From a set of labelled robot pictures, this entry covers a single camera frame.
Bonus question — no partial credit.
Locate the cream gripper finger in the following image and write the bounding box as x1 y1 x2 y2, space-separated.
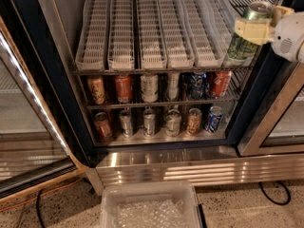
235 18 275 46
273 6 295 25

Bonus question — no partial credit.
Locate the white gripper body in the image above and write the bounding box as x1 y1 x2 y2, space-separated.
272 12 304 63

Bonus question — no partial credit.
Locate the green can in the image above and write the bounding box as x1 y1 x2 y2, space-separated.
227 33 259 62
242 1 274 21

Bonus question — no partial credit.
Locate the red can middle shelf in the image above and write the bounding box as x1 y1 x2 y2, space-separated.
209 71 232 98

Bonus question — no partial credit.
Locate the red can shelf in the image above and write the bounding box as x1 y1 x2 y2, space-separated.
94 112 113 139
209 71 232 98

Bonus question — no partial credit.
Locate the blue can middle shelf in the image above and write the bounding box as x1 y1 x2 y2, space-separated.
186 72 206 100

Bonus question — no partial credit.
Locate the blue can shelf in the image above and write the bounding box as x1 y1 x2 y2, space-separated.
205 105 223 133
186 72 206 100

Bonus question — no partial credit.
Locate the blue can bottom shelf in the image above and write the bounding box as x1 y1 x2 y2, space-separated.
205 105 223 133

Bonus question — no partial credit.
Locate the right glass fridge door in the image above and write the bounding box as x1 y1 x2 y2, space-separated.
237 63 304 156

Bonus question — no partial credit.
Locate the tan can bottom shelf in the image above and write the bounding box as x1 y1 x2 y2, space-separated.
186 108 202 135

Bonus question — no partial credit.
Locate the tan can shelf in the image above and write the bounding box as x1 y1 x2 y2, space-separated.
186 108 202 135
87 77 105 105

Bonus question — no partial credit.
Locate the white can bottom shelf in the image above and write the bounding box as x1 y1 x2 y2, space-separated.
165 109 181 137

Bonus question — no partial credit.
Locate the steel fridge cabinet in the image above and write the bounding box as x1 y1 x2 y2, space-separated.
1 0 303 192

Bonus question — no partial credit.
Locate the silver can shelf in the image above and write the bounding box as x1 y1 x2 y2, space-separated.
119 109 133 138
143 108 156 137

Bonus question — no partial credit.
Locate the orange can middle shelf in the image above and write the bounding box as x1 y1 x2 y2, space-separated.
115 76 132 103

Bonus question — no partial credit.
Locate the tan can middle shelf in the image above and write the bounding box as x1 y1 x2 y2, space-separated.
87 77 105 105

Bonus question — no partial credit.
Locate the red can bottom shelf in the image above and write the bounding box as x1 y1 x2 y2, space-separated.
94 112 113 139

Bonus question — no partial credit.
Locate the open glass fridge door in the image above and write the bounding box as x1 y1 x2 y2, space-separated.
0 17 88 203

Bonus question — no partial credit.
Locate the clear plastic bin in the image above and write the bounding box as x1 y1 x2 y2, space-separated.
100 180 207 228

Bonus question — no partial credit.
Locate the bubble wrap sheet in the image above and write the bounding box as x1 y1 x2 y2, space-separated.
112 199 189 228

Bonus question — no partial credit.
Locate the top wire shelf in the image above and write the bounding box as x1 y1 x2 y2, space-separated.
76 0 281 75

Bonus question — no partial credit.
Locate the wire shelf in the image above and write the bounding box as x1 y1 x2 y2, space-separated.
86 67 251 110
76 0 281 75

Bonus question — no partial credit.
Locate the black cable right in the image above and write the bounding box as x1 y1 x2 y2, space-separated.
258 180 293 206

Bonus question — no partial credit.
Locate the black cable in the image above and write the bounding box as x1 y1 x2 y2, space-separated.
35 187 48 228
258 180 293 206

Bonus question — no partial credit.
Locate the middle wire shelf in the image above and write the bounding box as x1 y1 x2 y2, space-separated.
86 67 251 110

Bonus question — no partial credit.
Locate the black cable left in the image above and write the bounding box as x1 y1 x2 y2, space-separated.
35 187 48 228

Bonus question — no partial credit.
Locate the orange cable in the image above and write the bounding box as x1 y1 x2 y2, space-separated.
0 177 84 213

